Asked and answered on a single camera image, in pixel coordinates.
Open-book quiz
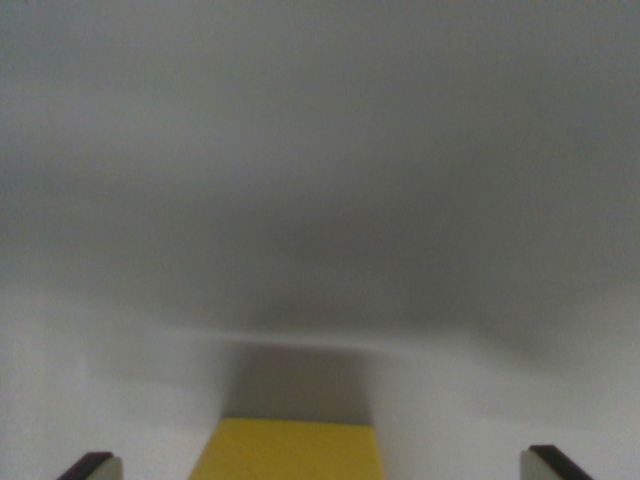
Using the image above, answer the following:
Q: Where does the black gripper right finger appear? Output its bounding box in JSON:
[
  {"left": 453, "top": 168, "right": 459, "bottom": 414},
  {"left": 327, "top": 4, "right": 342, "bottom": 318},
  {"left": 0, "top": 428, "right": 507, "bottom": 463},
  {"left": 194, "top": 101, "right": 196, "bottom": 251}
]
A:
[{"left": 519, "top": 444, "right": 597, "bottom": 480}]

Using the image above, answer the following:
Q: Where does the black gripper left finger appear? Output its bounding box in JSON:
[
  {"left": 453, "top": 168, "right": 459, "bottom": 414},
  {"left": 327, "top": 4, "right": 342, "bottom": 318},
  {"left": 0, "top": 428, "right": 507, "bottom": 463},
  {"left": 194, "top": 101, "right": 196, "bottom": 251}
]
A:
[{"left": 56, "top": 451, "right": 124, "bottom": 480}]

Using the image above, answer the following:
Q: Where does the yellow cube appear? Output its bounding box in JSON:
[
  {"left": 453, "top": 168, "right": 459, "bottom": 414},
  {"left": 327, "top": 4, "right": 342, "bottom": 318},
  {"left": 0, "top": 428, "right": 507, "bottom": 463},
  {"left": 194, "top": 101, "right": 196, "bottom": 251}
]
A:
[{"left": 188, "top": 417, "right": 385, "bottom": 480}]

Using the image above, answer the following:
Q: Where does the white plastic bin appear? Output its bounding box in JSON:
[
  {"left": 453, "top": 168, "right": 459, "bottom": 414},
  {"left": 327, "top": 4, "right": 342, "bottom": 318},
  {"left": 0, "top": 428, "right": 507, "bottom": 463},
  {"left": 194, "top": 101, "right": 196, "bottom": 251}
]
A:
[{"left": 0, "top": 0, "right": 640, "bottom": 480}]

